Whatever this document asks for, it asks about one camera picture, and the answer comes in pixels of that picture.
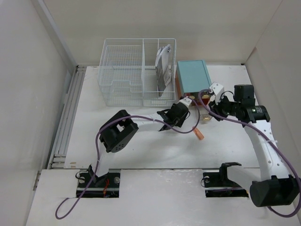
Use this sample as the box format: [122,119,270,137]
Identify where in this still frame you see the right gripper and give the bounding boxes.
[208,92,240,121]

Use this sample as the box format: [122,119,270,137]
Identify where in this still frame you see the clear drawer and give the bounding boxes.
[183,92,211,100]
[184,99,195,107]

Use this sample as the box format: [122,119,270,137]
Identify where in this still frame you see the brown drawer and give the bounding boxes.
[197,100,212,124]

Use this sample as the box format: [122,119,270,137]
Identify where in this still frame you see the orange transparent case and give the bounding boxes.
[193,128,205,140]

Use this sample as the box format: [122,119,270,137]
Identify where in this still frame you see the teal drawer box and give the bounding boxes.
[175,60,212,106]

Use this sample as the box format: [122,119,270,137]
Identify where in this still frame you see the grey setup guide booklet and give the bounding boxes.
[155,49,169,97]

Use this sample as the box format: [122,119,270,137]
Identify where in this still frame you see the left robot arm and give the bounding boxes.
[89,99,191,187]

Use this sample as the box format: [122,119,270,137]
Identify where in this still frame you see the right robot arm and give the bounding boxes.
[209,82,300,207]

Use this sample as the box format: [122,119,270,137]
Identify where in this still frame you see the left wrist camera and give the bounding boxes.
[179,97,192,107]

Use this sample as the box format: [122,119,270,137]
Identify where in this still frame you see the white wire mesh organizer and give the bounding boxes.
[98,38,176,107]

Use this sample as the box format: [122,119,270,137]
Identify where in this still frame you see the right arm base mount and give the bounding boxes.
[201,170,249,198]

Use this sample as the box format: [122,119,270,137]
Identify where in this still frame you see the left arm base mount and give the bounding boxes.
[75,170,121,198]

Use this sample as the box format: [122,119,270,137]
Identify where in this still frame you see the aluminium rail frame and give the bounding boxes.
[46,65,87,170]

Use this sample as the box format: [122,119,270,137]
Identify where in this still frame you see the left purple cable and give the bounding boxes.
[55,97,203,219]

